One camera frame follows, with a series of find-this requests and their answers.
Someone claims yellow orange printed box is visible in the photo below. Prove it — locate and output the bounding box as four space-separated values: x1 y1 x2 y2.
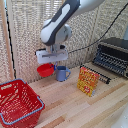
76 66 101 98

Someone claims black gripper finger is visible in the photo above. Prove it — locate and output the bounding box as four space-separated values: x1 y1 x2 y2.
54 62 59 72

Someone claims blue grey mug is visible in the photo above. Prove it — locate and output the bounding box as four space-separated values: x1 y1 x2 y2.
55 65 72 83

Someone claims red plastic shopping basket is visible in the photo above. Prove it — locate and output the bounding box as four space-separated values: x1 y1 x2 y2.
0 78 46 128

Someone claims black cable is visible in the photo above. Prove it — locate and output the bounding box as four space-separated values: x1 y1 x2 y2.
67 2 128 55

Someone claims red bowl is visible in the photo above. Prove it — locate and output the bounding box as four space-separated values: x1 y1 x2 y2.
36 62 56 78

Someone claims wooden post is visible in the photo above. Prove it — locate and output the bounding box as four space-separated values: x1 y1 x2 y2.
0 0 16 82

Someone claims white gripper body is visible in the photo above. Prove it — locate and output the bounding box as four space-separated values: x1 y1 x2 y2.
35 43 69 66

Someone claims black wire oven rack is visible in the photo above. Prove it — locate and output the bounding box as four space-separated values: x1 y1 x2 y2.
79 64 112 85

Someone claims woven bamboo screen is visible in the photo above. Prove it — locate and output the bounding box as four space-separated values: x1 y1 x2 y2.
5 0 128 84

